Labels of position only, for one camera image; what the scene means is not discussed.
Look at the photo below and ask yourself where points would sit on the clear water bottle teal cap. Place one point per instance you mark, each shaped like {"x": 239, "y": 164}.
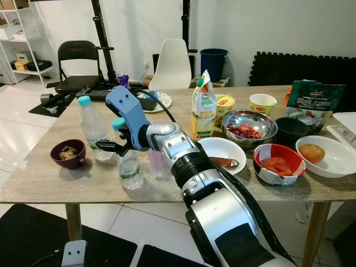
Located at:
{"x": 129, "y": 172}
{"x": 92, "y": 133}

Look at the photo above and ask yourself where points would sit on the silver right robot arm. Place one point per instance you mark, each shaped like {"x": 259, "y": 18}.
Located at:
{"x": 228, "y": 222}

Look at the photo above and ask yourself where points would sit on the clear pink glass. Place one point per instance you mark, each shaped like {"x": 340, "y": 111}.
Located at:
{"x": 157, "y": 161}

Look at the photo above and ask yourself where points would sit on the purple bowl with food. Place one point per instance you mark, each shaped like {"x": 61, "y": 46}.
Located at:
{"x": 68, "y": 154}

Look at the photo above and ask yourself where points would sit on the black controller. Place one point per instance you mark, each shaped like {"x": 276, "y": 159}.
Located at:
{"x": 103, "y": 94}

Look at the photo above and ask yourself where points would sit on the patterned plate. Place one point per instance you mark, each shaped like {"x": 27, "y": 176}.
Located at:
{"x": 166, "y": 100}

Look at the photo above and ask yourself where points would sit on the purple drink can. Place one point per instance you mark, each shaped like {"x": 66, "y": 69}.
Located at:
{"x": 123, "y": 79}

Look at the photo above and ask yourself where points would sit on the wooden table leg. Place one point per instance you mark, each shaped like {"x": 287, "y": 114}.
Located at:
{"x": 73, "y": 222}
{"x": 314, "y": 233}

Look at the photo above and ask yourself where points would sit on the white plastic chair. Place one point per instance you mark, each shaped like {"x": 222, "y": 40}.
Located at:
{"x": 169, "y": 67}

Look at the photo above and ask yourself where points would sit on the black folding chair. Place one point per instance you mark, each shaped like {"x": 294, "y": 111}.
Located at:
{"x": 78, "y": 61}

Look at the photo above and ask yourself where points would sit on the black stand pole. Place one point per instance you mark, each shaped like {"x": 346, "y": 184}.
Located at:
{"x": 186, "y": 22}
{"x": 104, "y": 44}

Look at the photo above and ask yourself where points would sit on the brown sausage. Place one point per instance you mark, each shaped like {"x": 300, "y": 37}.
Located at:
{"x": 225, "y": 162}

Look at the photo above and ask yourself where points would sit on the yellow instant noodle cup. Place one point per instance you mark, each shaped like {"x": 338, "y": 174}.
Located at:
{"x": 226, "y": 105}
{"x": 262, "y": 104}

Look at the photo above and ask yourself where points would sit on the white shelf rack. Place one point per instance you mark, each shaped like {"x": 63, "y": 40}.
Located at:
{"x": 33, "y": 71}

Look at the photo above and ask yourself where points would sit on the dark blue bin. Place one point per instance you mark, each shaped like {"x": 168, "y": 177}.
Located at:
{"x": 213, "y": 64}

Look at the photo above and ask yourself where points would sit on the black floor mat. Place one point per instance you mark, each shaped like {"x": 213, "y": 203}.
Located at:
{"x": 28, "y": 233}
{"x": 169, "y": 257}

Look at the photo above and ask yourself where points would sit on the steel bowl with red food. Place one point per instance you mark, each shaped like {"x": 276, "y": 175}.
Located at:
{"x": 249, "y": 127}

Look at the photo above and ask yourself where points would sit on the red bowl with plastic wrap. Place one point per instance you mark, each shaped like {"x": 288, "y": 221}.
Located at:
{"x": 278, "y": 166}

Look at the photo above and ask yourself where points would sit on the black bowl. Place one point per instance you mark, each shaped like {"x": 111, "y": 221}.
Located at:
{"x": 292, "y": 132}

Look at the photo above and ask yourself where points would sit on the orange bun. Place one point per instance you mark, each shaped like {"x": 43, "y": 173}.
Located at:
{"x": 311, "y": 153}

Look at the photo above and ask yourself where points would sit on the black foam mats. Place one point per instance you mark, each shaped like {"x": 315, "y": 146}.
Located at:
{"x": 300, "y": 69}

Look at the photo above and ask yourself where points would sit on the green stock packet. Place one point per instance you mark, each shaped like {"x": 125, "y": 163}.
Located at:
{"x": 314, "y": 105}

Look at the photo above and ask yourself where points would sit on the white bowl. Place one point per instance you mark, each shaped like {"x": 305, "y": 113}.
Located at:
{"x": 336, "y": 158}

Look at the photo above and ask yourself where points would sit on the white plastic container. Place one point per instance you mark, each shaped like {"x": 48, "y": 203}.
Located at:
{"x": 346, "y": 125}

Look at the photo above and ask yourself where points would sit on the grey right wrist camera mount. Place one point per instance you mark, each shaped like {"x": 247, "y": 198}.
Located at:
{"x": 127, "y": 111}

